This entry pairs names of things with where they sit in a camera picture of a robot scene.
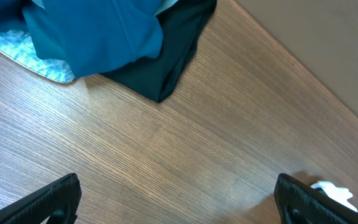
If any white t-shirt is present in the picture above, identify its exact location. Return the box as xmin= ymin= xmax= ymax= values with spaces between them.
xmin=310 ymin=180 xmax=358 ymax=219

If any grey garment in pile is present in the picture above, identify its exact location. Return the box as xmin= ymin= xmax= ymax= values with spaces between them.
xmin=155 ymin=0 xmax=178 ymax=16

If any blue shirt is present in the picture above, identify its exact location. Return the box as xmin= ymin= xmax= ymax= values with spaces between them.
xmin=0 ymin=0 xmax=163 ymax=77

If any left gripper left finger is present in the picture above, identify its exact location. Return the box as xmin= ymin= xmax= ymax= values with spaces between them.
xmin=0 ymin=173 xmax=81 ymax=224

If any light patterned garment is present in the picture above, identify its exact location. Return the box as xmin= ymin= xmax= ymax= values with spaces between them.
xmin=0 ymin=30 xmax=75 ymax=83

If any black garment in pile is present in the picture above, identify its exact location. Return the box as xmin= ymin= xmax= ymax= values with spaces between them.
xmin=101 ymin=0 xmax=217 ymax=103

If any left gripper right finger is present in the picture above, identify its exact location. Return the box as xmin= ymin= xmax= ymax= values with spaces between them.
xmin=274 ymin=174 xmax=358 ymax=224

